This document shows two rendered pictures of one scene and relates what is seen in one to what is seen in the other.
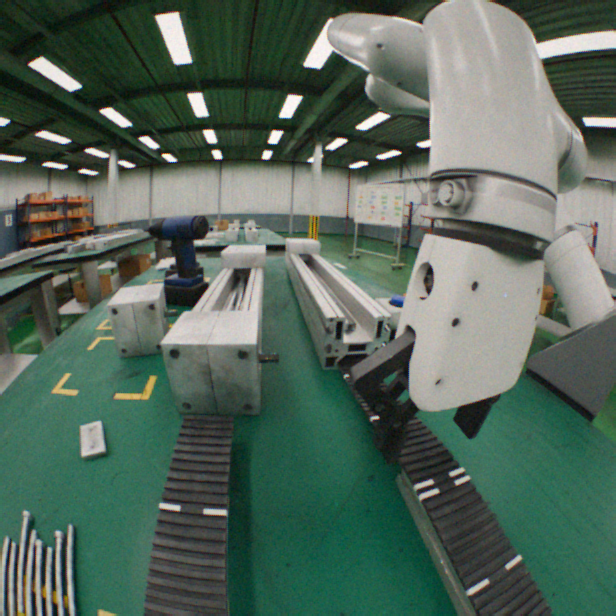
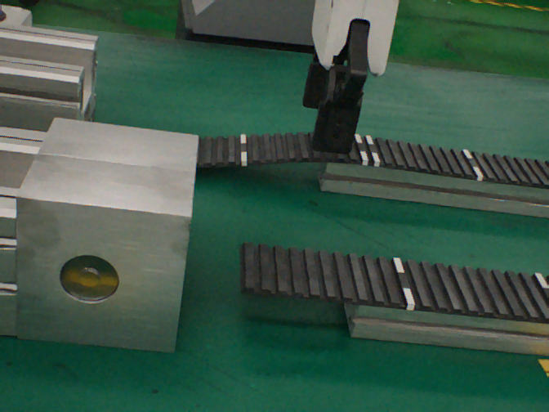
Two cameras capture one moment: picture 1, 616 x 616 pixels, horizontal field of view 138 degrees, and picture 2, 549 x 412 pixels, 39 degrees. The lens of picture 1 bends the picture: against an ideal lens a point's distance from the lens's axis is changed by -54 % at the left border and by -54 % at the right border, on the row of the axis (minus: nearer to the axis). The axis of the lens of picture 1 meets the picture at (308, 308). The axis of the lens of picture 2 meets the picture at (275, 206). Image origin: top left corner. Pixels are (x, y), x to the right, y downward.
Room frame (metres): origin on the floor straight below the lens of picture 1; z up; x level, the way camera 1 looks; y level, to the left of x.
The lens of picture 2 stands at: (0.15, 0.49, 1.09)
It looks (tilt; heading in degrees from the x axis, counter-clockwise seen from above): 30 degrees down; 272
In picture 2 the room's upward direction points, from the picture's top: 11 degrees clockwise
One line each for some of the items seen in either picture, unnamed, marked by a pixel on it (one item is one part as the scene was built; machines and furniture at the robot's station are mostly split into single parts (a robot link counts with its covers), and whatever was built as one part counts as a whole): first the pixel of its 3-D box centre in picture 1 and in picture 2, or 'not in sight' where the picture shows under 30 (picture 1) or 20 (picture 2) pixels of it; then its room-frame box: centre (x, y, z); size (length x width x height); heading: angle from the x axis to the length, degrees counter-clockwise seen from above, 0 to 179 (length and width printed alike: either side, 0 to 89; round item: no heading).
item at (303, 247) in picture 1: (301, 249); not in sight; (0.97, 0.04, 0.87); 0.16 x 0.11 x 0.07; 10
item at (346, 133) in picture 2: (380, 425); (340, 118); (0.13, -0.05, 0.86); 0.03 x 0.03 x 0.07; 10
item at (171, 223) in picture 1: (172, 260); not in sight; (0.58, 0.35, 0.89); 0.20 x 0.08 x 0.22; 82
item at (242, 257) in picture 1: (245, 260); not in sight; (0.69, 0.18, 0.87); 0.16 x 0.11 x 0.07; 10
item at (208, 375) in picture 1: (228, 360); (114, 221); (0.25, 0.09, 0.83); 0.12 x 0.09 x 0.10; 100
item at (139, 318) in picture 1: (147, 317); not in sight; (0.36, 0.28, 0.83); 0.11 x 0.10 x 0.10; 117
